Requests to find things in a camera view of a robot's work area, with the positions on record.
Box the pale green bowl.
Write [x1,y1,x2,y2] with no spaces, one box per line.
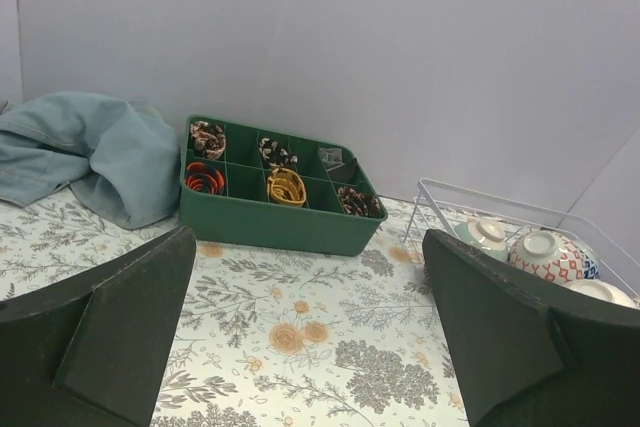
[454,218,509,262]

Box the pink black rolled band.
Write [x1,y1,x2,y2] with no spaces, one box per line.
[189,120,227,160]

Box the white wire dish rack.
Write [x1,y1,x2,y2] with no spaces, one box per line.
[403,178,639,297]

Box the plain white bowl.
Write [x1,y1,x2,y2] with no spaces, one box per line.
[565,279,639,309]

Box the light blue denim cloth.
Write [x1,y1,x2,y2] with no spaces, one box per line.
[1,91,180,230]

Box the green compartment organizer tray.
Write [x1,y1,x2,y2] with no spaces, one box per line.
[179,115,387,256]

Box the black white rolled band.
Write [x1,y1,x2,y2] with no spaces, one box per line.
[257,135,298,170]

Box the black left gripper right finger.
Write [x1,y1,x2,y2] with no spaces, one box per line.
[422,229,639,426]

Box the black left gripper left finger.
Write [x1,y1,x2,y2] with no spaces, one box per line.
[1,227,196,426]

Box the grey folded item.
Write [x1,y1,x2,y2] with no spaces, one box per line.
[318,147,358,184]

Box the blue zigzag pattern bowl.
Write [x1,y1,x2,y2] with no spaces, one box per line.
[574,239,601,279]

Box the brown floral rolled band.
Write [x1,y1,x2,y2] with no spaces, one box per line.
[337,186,382,218]

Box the yellow rolled band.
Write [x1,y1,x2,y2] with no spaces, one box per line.
[266,167,307,207]

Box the orange black rolled band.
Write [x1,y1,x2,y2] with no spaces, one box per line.
[184,162,226,195]

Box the red diamond pattern bowl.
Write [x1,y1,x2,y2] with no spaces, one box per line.
[508,230,585,285]

